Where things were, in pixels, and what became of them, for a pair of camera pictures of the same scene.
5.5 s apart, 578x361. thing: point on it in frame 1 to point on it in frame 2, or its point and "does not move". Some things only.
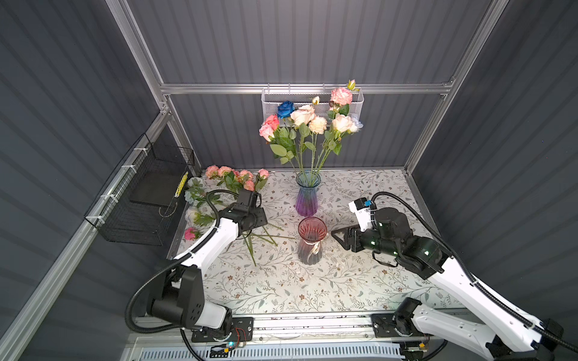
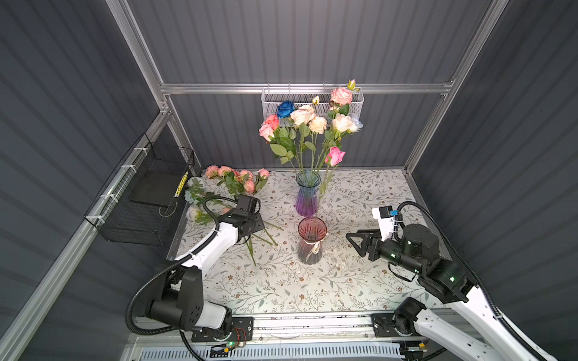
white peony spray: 311,125 does not move
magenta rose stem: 191,234 to 333,158
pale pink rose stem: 341,124 does not move
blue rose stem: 284,110 does not move
